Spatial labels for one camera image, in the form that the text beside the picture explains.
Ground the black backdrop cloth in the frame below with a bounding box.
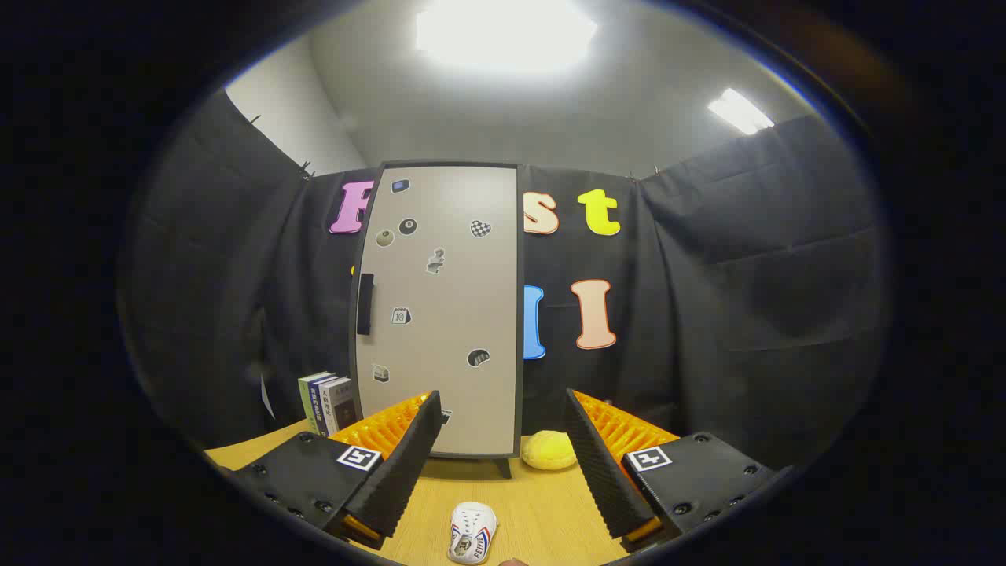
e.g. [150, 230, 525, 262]
[118, 90, 893, 472]

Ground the large ceiling light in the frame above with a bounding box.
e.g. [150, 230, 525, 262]
[414, 0, 600, 75]

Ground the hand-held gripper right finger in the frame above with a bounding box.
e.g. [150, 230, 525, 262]
[564, 388, 787, 553]

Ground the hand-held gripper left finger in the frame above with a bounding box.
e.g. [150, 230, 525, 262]
[220, 391, 443, 551]

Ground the yellow bun toy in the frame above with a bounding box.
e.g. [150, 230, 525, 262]
[521, 430, 580, 472]

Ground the white canvas shoe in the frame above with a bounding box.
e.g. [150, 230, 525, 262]
[447, 502, 498, 565]

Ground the blue spine book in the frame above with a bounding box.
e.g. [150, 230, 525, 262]
[309, 375, 339, 438]

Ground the beige shoe cabinet door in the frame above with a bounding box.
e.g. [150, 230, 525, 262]
[354, 165, 520, 457]

